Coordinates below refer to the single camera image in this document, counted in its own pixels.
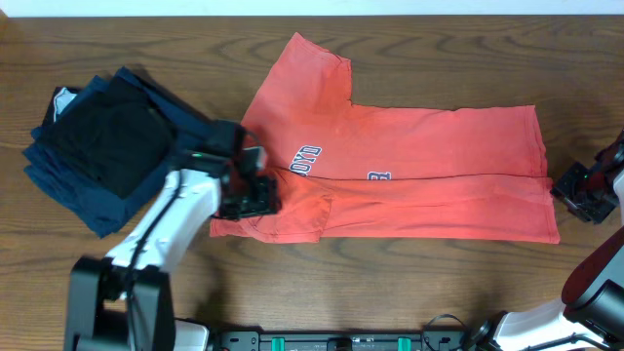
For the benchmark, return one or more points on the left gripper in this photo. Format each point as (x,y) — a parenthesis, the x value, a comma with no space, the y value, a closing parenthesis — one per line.
(254,198)

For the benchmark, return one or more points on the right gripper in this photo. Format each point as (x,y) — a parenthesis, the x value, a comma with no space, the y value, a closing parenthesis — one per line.
(564,188)

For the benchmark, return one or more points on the red printed t-shirt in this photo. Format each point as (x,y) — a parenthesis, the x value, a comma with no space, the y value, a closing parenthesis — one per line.
(349,170)

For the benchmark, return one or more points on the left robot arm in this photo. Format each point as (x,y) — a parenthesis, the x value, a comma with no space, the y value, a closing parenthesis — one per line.
(124,300)

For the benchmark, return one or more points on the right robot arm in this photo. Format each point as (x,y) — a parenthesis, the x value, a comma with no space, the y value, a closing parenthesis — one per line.
(589,312)

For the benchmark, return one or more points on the black folded garment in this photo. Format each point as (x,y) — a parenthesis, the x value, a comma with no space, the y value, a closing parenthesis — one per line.
(116,137)

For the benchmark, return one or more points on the navy folded garment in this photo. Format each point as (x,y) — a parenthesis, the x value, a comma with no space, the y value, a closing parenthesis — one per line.
(100,209)

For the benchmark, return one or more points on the black garment with white label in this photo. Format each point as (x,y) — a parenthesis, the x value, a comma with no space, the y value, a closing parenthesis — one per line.
(60,99)

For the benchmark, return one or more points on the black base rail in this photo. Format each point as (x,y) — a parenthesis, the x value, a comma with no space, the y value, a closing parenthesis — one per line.
(435,340)

